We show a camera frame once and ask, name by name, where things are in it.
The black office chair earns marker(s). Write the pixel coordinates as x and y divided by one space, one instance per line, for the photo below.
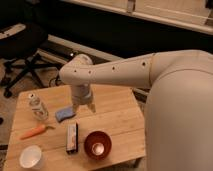
18 45

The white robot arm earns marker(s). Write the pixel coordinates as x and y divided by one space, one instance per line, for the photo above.
179 105

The red bowl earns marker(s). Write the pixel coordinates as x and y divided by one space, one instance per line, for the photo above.
97 145

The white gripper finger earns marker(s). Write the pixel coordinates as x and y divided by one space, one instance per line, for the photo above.
75 108
92 107

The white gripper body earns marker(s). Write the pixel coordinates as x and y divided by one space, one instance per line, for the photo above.
81 94

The white paper cup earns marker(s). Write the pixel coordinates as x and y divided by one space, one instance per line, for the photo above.
31 158

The orange carrot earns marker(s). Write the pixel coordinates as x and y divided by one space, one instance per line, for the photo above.
35 131

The clear plastic bottle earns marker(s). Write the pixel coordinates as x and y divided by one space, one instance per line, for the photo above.
38 107

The blue sponge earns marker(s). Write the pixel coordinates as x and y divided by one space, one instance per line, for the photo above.
64 114

